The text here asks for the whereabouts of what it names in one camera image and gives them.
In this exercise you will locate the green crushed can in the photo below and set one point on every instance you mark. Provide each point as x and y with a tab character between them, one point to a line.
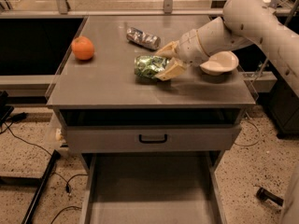
149	66

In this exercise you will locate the grey top drawer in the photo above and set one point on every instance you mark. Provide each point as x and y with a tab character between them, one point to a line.
149	130

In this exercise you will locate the black metal floor stand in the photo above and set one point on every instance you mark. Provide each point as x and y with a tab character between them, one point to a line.
39	183

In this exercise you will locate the grey drawer cabinet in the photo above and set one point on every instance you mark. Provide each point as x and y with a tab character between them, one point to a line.
108	81

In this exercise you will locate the black drawer handle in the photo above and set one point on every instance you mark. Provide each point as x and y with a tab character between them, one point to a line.
152	139

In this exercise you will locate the silver crushed can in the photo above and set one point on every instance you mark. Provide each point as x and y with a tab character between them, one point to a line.
143	39

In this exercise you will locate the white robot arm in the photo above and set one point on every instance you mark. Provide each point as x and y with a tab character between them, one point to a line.
243	22

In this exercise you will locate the grey open middle drawer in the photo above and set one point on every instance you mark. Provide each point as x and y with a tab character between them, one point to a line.
152	188

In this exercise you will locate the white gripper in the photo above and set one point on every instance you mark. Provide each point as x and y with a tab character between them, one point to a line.
189	48

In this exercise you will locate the black chair leg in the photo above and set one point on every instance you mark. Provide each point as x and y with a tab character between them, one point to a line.
263	195

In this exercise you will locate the orange fruit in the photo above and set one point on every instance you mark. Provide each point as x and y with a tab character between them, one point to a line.
83	48

